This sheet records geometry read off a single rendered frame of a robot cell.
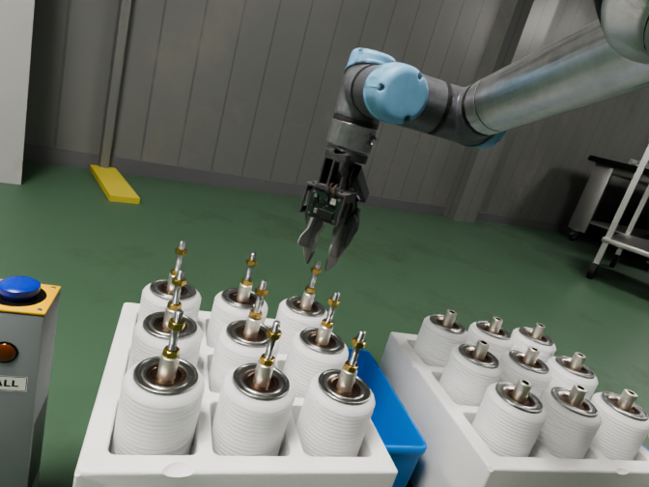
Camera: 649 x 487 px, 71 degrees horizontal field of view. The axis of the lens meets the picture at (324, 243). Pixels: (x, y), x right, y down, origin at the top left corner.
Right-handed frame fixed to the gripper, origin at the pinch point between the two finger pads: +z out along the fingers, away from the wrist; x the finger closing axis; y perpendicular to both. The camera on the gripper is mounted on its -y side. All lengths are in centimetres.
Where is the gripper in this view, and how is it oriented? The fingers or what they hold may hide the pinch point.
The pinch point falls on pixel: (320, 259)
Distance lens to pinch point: 82.1
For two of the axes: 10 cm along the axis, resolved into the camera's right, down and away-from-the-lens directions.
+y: -3.7, 1.7, -9.1
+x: 8.9, 3.4, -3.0
